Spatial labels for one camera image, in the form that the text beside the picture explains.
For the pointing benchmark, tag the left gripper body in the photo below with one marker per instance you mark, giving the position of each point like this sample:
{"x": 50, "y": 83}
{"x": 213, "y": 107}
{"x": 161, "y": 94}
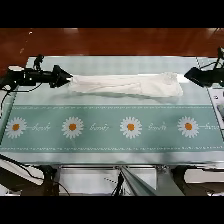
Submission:
{"x": 59, "y": 76}

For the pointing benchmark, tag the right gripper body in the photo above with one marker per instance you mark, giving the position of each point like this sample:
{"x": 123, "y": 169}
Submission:
{"x": 199, "y": 76}

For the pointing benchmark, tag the white shirt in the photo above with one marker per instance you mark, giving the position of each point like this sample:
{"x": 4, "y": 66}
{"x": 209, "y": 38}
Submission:
{"x": 133, "y": 86}

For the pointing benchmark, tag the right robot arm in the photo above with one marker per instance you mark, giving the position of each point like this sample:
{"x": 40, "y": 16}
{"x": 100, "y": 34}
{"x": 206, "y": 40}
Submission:
{"x": 216, "y": 76}

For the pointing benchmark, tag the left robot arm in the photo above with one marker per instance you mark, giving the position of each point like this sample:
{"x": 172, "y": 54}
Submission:
{"x": 26, "y": 76}

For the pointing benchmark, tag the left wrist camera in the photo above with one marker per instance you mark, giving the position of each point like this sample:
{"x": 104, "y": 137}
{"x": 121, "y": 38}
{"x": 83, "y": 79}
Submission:
{"x": 38, "y": 61}

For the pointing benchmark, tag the silver frame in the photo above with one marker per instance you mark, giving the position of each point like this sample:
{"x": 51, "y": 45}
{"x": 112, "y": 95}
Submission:
{"x": 140, "y": 186}

